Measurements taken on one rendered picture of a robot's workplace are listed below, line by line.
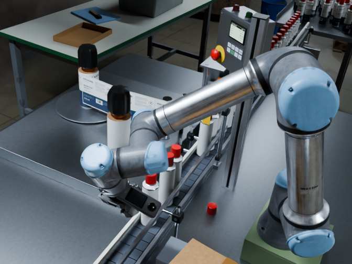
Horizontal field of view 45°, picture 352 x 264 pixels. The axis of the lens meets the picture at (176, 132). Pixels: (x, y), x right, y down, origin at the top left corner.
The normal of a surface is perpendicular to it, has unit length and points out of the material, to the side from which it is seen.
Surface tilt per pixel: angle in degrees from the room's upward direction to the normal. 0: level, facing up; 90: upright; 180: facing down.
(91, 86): 90
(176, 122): 87
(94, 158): 30
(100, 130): 0
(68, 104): 0
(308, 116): 83
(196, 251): 0
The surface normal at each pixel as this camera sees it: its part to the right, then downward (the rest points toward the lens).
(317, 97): 0.00, 0.45
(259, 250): -0.51, 0.44
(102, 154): -0.16, -0.49
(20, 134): 0.07, -0.84
